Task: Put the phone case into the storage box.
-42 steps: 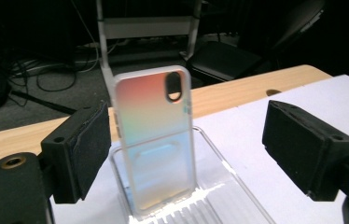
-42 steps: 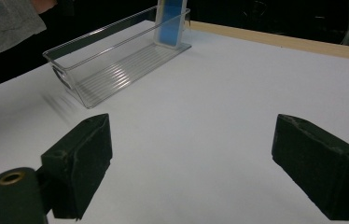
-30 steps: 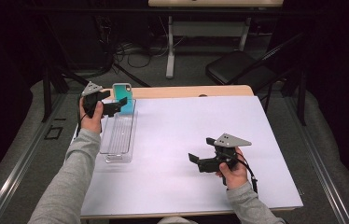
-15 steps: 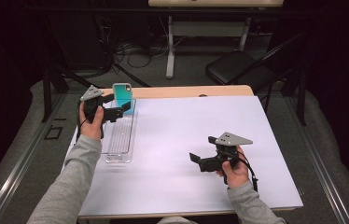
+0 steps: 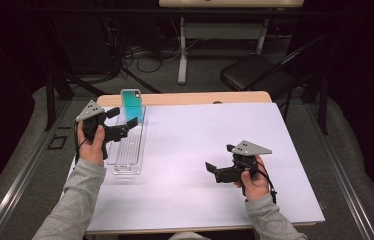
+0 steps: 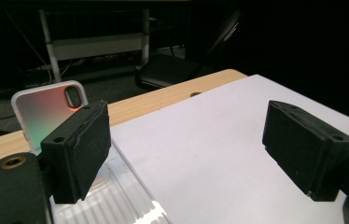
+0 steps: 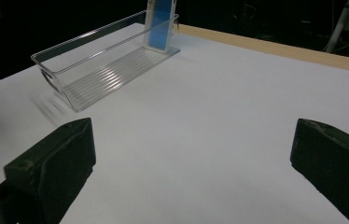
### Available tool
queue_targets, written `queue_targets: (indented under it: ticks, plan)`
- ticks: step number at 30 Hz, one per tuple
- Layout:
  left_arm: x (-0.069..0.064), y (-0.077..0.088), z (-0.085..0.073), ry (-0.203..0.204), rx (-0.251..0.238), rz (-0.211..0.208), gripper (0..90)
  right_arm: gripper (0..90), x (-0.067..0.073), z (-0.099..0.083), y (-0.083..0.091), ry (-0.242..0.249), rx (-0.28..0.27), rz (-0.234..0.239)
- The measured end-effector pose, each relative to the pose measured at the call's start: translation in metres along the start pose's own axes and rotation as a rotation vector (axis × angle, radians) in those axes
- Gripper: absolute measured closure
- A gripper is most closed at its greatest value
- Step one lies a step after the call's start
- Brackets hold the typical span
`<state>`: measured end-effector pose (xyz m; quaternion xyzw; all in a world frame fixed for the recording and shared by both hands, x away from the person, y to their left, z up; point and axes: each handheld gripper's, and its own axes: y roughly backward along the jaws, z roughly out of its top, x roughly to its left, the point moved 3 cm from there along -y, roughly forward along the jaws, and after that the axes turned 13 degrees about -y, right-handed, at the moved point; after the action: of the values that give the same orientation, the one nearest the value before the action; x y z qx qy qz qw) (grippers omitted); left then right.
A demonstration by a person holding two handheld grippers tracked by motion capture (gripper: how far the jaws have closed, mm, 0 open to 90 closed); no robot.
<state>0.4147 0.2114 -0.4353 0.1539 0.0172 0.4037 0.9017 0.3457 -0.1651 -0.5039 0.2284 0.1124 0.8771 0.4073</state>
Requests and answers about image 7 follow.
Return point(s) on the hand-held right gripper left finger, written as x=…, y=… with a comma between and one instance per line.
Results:
x=54, y=168

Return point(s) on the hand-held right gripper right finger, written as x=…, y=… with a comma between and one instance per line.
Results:
x=337, y=168

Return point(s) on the clear plastic storage bin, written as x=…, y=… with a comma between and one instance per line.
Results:
x=107, y=77

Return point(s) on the blue translucent phone case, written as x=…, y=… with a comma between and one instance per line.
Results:
x=160, y=34

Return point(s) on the desk with white legs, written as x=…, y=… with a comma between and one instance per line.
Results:
x=339, y=28

